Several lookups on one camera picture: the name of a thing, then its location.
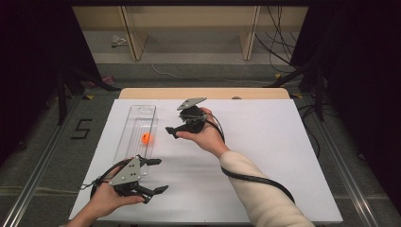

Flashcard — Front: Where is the black curtain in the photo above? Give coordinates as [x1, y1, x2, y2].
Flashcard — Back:
[0, 0, 102, 166]
[289, 0, 401, 206]

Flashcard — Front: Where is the left hand-held gripper black cable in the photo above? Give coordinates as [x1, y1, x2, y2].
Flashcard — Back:
[79, 159, 131, 200]

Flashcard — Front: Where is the pink floor object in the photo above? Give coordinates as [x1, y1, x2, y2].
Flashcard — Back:
[87, 75, 115, 89]

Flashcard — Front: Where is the hand-held gripper black cable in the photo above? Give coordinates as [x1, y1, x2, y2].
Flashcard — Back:
[79, 159, 131, 200]
[204, 112, 296, 204]

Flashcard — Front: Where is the black metal stand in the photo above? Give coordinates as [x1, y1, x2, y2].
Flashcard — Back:
[264, 58, 326, 123]
[56, 64, 122, 126]

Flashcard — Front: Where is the person's right hand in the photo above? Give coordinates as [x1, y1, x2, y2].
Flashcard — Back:
[175, 107, 231, 159]

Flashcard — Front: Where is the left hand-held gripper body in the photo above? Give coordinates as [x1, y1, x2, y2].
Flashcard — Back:
[108, 155, 153, 201]

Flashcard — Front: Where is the wooden shelf unit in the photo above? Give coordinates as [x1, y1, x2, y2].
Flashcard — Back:
[72, 5, 309, 61]

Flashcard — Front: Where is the black floor cable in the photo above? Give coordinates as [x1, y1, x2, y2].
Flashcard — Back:
[297, 103, 322, 159]

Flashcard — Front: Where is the bundle of black cables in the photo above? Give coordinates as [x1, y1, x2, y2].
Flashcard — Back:
[254, 5, 304, 74]

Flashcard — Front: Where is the person's left hand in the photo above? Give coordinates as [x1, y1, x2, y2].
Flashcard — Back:
[86, 164, 146, 219]

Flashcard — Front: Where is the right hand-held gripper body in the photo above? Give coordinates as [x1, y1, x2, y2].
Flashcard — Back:
[174, 96, 208, 135]

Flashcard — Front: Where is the metal floor rail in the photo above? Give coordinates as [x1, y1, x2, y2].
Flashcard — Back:
[0, 94, 83, 227]
[302, 94, 381, 227]

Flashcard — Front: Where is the white table cover sheet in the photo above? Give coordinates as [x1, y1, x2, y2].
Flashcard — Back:
[68, 98, 344, 224]

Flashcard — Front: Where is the crumpled white wrapper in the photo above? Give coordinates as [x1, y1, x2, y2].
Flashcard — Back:
[111, 34, 129, 49]

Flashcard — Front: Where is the clear plastic tray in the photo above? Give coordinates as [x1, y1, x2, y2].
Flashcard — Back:
[113, 104, 159, 177]

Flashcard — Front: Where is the right hand-held gripper black cable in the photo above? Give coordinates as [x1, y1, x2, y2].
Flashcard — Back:
[204, 112, 296, 204]

